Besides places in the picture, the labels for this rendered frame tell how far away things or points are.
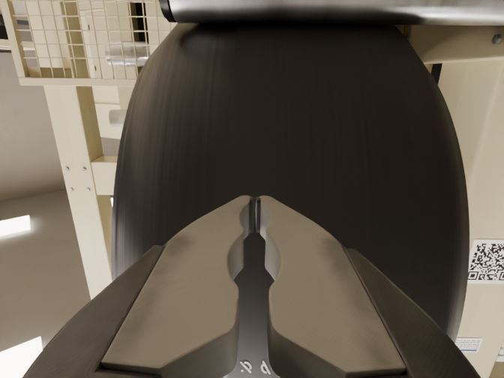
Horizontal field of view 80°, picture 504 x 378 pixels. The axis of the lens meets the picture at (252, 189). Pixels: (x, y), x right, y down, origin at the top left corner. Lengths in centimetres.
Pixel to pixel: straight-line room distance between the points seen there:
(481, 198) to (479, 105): 12
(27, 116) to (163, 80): 808
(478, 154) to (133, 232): 42
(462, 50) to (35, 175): 843
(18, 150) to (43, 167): 59
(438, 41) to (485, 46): 10
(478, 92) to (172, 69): 38
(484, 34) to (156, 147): 38
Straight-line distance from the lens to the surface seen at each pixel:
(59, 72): 104
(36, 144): 843
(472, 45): 48
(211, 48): 29
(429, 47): 57
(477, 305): 61
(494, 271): 58
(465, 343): 66
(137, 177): 25
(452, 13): 36
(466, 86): 52
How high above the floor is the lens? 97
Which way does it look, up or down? 21 degrees up
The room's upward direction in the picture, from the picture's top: 179 degrees counter-clockwise
